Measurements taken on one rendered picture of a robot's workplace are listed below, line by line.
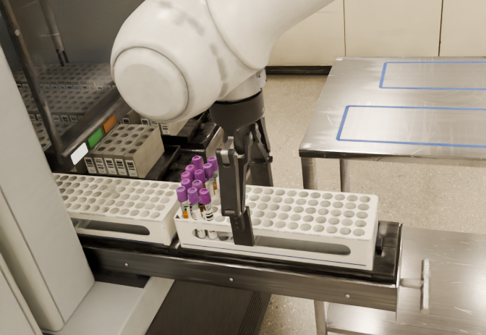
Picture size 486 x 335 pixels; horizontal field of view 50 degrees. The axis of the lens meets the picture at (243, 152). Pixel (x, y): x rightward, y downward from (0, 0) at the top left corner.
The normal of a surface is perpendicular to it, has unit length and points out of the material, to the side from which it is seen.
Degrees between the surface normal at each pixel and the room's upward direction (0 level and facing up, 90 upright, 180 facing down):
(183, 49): 55
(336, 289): 90
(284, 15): 110
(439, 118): 0
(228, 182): 74
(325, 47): 90
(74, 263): 90
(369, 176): 0
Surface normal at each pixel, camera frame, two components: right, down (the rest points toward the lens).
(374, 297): -0.30, 0.54
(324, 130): -0.14, -0.84
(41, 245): 0.94, 0.05
